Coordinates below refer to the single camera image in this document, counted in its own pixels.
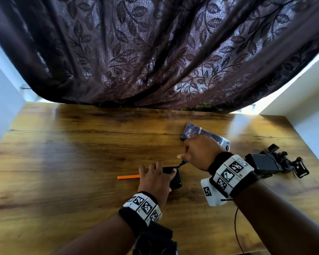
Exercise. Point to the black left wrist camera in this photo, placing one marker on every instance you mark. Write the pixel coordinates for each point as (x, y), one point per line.
(155, 241)

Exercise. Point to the dark brown leaf-patterned curtain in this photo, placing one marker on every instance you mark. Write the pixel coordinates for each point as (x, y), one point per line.
(159, 50)

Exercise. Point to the small blue-tipped screwdriver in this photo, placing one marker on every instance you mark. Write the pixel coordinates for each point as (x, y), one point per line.
(183, 163)

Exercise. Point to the small black device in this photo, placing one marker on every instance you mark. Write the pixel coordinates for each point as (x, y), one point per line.
(176, 181)

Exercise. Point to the green plant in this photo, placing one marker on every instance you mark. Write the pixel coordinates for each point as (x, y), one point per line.
(202, 107)

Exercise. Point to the person's right hand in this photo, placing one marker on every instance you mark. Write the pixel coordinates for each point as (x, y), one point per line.
(202, 151)

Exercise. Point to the right white marker wristband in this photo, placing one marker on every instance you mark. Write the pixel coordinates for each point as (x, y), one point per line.
(232, 173)

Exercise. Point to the person's right thumb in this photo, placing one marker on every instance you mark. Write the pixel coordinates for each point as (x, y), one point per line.
(183, 156)

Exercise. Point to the clear plastic screwdriver bit case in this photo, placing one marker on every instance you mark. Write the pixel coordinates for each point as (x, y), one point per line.
(192, 129)

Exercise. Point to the person's left little finger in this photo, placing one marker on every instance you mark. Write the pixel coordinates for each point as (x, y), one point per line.
(142, 173)

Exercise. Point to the orange plastic pry stick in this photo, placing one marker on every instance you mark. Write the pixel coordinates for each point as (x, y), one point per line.
(128, 177)

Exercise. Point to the person's left thumb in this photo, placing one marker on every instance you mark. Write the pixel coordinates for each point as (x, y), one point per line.
(172, 175)

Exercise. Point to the person's right forearm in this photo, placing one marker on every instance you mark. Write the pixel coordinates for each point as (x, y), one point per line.
(279, 223)

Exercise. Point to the left white marker wristband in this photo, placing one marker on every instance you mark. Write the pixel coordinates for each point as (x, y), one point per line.
(142, 207)

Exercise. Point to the person's left hand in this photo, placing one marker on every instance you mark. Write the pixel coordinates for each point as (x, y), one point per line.
(154, 183)

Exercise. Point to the person's left forearm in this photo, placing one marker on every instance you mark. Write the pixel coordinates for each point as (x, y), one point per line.
(103, 239)

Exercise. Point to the white marker wristband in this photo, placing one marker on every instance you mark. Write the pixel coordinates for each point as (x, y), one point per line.
(232, 173)
(142, 207)

